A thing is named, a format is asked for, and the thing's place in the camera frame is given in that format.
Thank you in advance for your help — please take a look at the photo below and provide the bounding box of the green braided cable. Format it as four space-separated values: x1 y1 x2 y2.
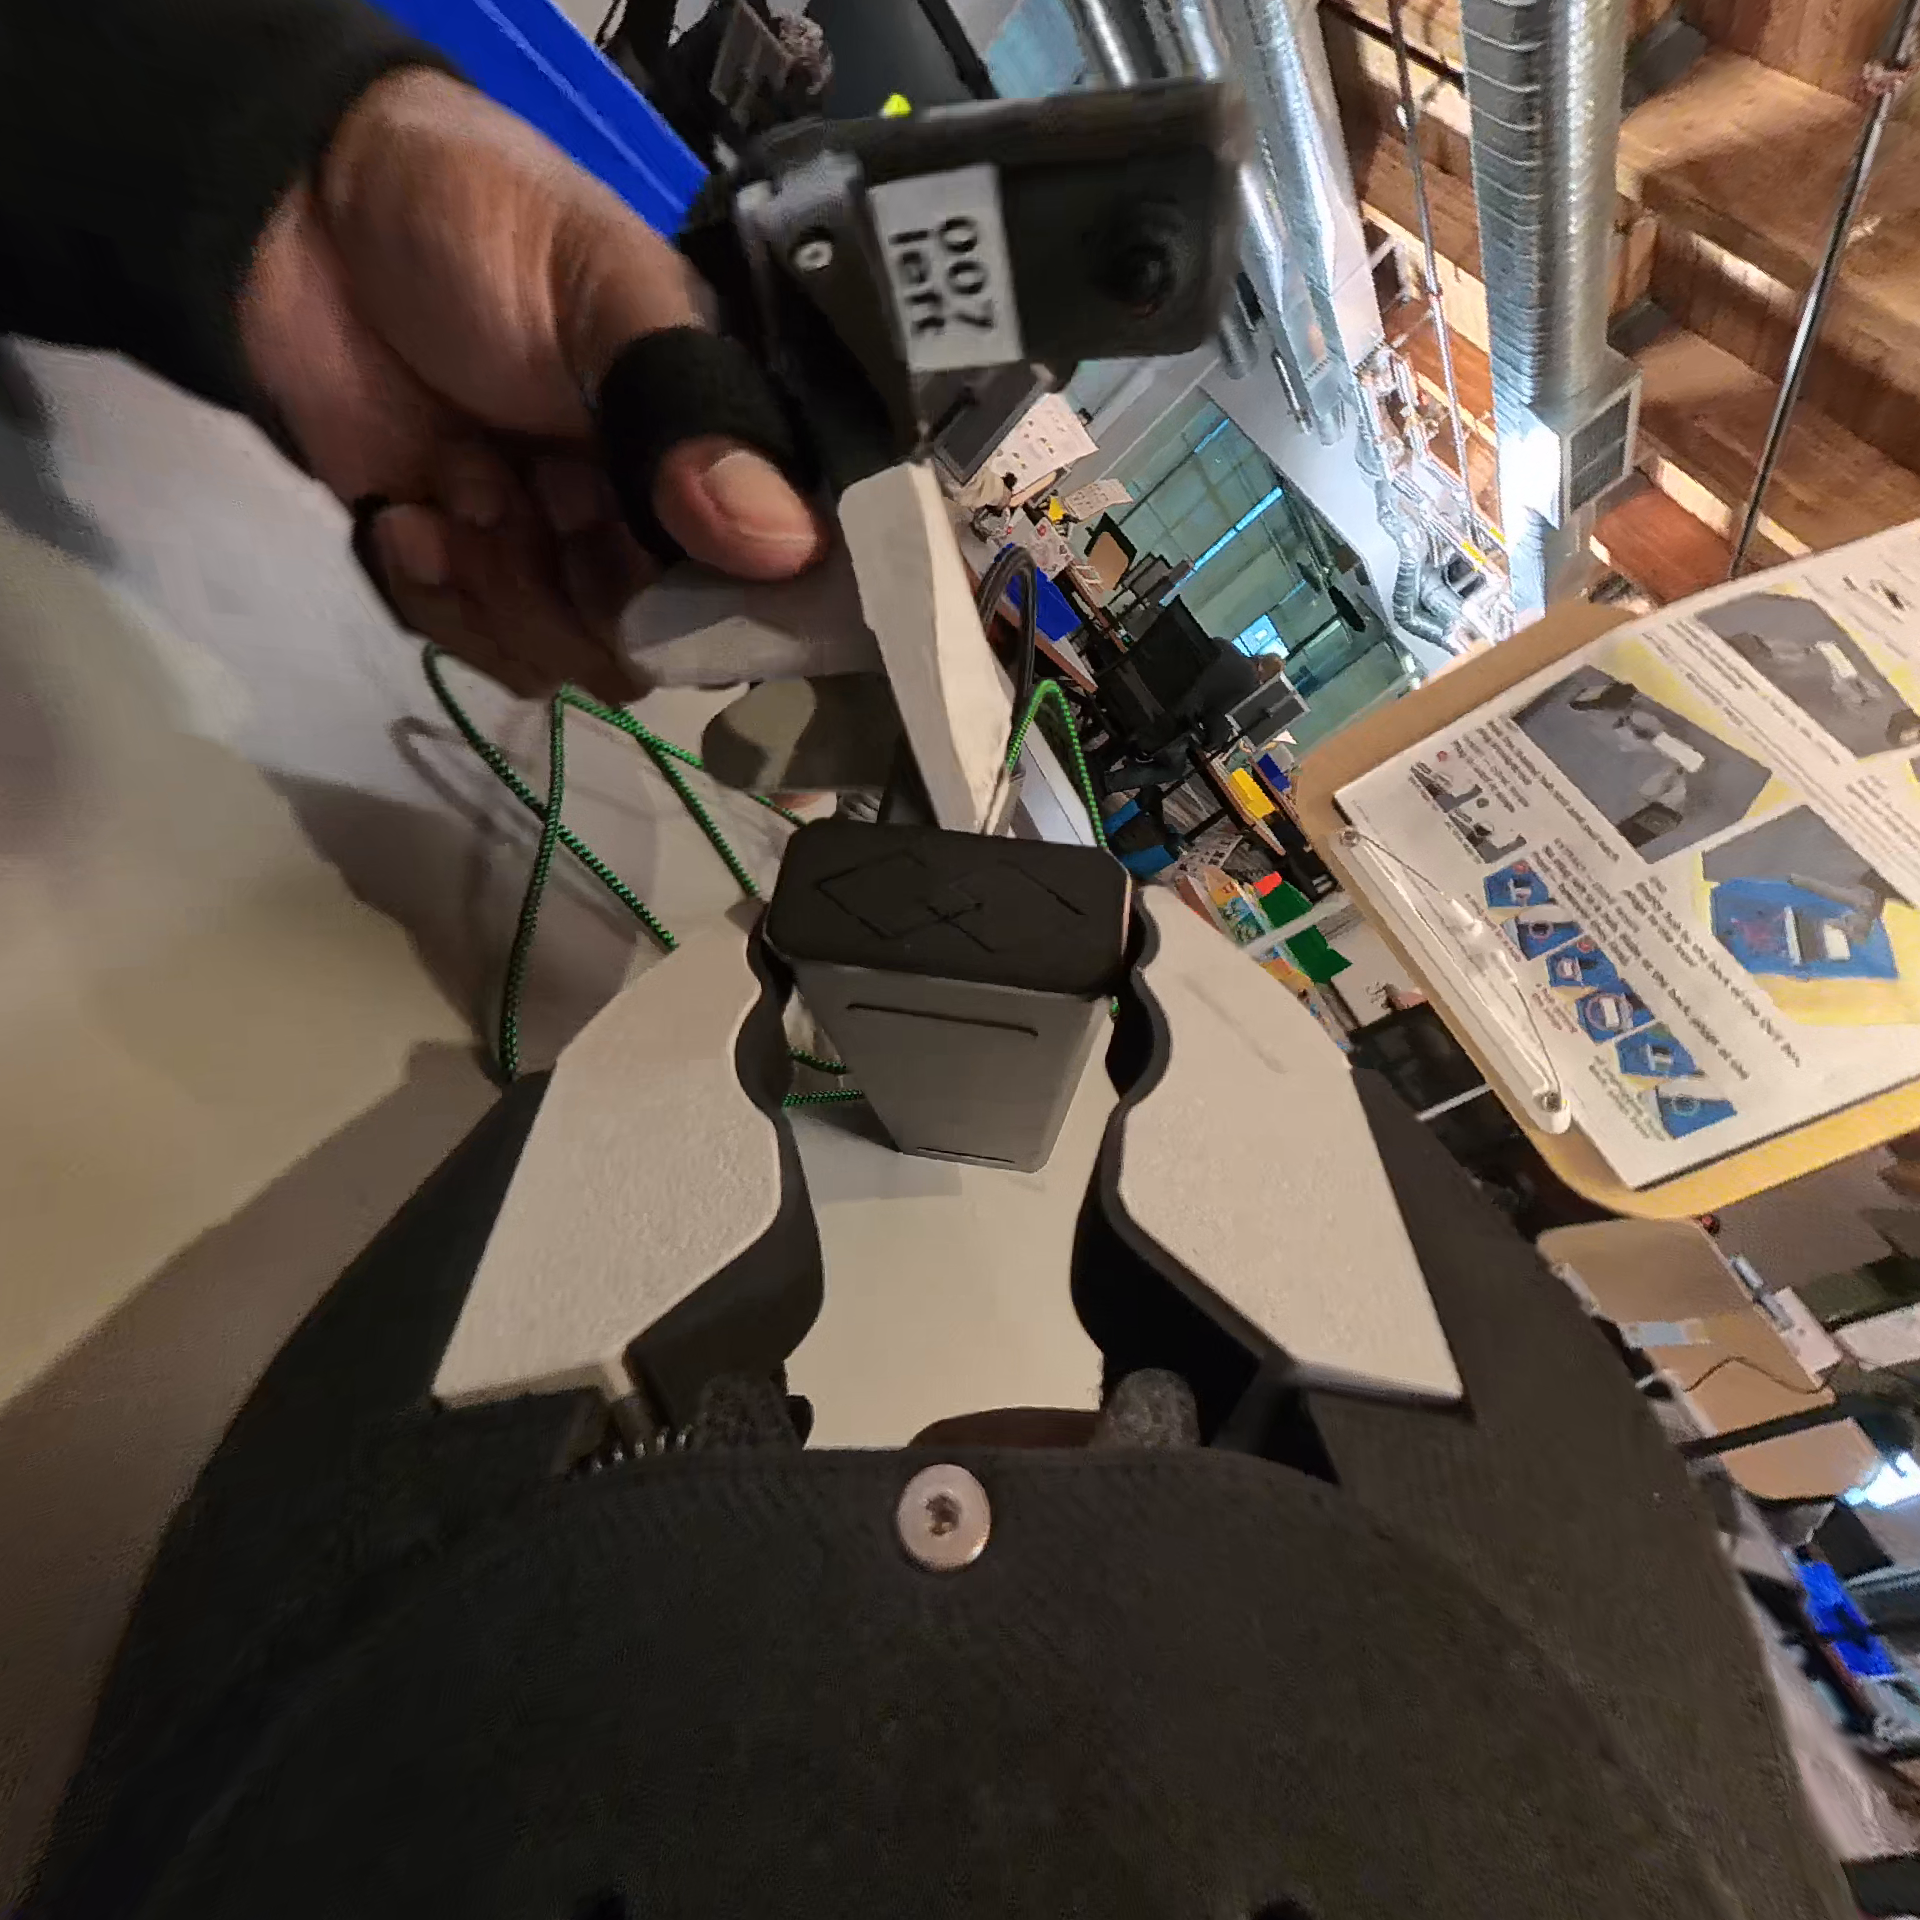
426 646 869 1113
1008 680 1114 850

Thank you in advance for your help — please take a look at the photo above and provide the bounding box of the person's left hand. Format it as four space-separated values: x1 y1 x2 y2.
249 68 826 708

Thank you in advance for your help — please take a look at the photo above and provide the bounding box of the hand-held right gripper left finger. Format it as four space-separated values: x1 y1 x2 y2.
430 897 826 1407

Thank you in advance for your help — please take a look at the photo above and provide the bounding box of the green box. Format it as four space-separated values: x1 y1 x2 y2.
1259 880 1356 986

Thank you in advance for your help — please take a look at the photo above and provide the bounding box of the black braided cable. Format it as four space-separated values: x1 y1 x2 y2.
881 542 1055 832

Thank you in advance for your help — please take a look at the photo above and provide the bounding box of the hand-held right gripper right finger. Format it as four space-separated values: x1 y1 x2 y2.
1078 888 1468 1407

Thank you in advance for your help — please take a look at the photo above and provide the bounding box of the person's left forearm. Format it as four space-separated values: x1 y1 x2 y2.
0 0 450 438

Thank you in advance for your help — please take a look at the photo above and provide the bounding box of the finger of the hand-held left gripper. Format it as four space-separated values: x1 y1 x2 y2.
835 459 1028 837

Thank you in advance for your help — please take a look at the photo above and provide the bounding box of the light grey desk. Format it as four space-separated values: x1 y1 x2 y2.
0 345 1157 1448

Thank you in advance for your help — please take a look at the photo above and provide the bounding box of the brown clipboard with instruction sheet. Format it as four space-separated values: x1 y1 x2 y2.
1292 512 1920 1221

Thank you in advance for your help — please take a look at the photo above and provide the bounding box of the brown cardboard box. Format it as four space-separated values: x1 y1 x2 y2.
1540 1214 1883 1503

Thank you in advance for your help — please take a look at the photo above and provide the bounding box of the black and grey charger block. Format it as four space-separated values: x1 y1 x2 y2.
760 820 1136 1174

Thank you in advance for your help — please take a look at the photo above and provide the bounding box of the silver ventilation duct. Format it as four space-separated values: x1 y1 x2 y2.
1053 0 1643 524

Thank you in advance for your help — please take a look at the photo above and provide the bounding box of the blue plastic bin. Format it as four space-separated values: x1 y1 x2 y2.
372 0 709 236

